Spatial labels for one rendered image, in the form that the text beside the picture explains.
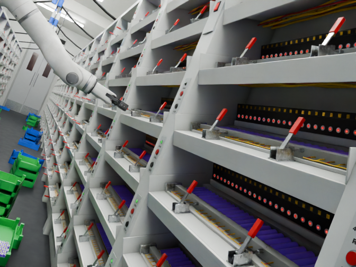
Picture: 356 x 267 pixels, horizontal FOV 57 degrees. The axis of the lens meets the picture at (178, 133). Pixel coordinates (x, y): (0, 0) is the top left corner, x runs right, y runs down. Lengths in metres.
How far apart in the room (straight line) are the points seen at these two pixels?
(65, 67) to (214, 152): 0.74
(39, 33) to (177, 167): 0.74
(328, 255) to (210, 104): 0.66
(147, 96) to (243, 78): 0.95
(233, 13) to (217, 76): 0.21
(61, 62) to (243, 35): 0.67
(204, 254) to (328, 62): 0.42
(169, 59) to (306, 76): 1.16
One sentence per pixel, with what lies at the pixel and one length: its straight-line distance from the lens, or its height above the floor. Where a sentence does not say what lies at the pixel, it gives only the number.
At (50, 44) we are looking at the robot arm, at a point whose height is 1.08.
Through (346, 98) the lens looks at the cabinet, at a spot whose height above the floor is 1.16.
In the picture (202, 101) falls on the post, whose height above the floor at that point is 1.07.
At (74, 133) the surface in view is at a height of 0.66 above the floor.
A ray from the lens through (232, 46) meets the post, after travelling 1.08.
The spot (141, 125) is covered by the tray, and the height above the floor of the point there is 0.93.
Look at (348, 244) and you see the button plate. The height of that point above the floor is 0.88.
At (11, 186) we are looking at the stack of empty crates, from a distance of 2.33.
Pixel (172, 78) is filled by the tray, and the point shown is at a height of 1.13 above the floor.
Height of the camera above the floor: 0.91
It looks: 2 degrees up
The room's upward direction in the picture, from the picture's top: 23 degrees clockwise
